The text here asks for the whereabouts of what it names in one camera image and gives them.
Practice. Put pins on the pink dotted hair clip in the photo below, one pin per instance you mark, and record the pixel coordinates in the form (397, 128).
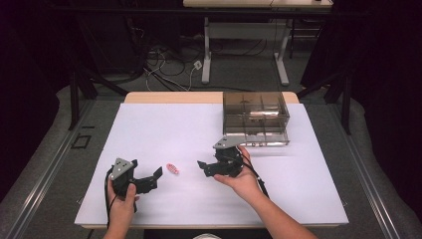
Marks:
(172, 168)

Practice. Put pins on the white plug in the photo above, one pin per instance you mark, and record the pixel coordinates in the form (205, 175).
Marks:
(197, 65)

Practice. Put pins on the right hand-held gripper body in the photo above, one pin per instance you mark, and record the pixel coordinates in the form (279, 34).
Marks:
(230, 162)

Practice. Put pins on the person's left hand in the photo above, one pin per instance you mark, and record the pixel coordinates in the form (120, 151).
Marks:
(121, 210)

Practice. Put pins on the black metal stand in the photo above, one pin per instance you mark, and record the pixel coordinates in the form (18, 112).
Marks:
(346, 106)
(73, 99)

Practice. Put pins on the white table mat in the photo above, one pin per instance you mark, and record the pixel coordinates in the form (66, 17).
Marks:
(185, 132)

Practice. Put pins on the smoky transparent drawer box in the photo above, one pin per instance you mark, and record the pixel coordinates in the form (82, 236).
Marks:
(253, 104)

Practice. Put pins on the person's right hand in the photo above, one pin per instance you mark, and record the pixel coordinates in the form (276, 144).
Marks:
(247, 184)

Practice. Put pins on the metal floor rail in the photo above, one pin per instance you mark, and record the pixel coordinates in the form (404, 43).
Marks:
(365, 179)
(49, 169)

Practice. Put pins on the dark curtain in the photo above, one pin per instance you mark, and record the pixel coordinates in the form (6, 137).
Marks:
(26, 83)
(384, 99)

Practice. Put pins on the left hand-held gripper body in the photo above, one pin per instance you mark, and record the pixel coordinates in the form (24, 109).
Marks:
(122, 179)

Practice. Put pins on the person's white clothing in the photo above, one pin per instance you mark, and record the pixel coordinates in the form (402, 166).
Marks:
(207, 237)

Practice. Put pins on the person's dark clothing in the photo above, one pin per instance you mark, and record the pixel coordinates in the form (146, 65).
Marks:
(232, 234)

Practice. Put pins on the black metal frame bar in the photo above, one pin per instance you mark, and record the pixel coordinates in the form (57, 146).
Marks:
(132, 10)

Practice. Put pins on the white desk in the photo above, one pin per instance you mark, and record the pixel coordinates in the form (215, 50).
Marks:
(206, 49)

